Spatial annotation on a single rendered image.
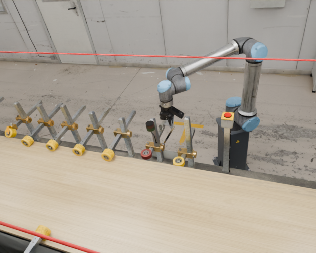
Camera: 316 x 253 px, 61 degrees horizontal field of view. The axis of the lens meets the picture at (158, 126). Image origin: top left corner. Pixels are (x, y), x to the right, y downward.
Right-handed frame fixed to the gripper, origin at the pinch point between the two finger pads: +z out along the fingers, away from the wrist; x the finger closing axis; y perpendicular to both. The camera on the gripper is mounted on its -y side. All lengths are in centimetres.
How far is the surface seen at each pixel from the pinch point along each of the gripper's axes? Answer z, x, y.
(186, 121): -15.1, 9.5, -13.9
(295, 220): 9, 49, -82
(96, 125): 0, 9, 59
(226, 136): -6.9, 9.5, -40.2
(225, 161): 17.5, 9.4, -40.1
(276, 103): 99, -176, -80
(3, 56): 94, -254, 477
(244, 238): 10, 66, -58
